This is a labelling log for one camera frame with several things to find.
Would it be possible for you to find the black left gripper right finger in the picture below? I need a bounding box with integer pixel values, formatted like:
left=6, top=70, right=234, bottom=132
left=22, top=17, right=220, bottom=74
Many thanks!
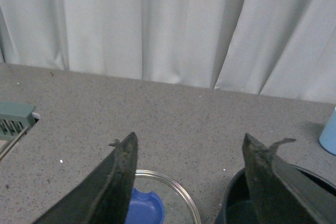
left=242, top=133, right=335, bottom=223

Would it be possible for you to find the green slotted appliance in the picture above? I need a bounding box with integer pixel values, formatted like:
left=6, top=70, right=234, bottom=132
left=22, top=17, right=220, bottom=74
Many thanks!
left=1, top=101, right=39, bottom=160

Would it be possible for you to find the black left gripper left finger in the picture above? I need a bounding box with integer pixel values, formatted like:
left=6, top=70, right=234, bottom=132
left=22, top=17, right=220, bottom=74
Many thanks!
left=34, top=132, right=138, bottom=223

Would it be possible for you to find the light blue plastic cup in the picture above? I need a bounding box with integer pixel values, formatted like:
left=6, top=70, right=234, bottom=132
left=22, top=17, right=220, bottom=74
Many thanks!
left=319, top=109, right=336, bottom=155

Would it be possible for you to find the dark blue saucepan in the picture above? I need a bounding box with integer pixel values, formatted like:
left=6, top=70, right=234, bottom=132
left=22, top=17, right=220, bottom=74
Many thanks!
left=215, top=165, right=335, bottom=223

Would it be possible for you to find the white pleated curtain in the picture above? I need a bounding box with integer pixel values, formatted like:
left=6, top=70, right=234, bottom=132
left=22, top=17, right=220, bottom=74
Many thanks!
left=1, top=0, right=335, bottom=103

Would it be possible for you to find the glass lid with blue knob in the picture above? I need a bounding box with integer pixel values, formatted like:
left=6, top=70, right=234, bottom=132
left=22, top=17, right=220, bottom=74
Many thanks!
left=125, top=169, right=201, bottom=223

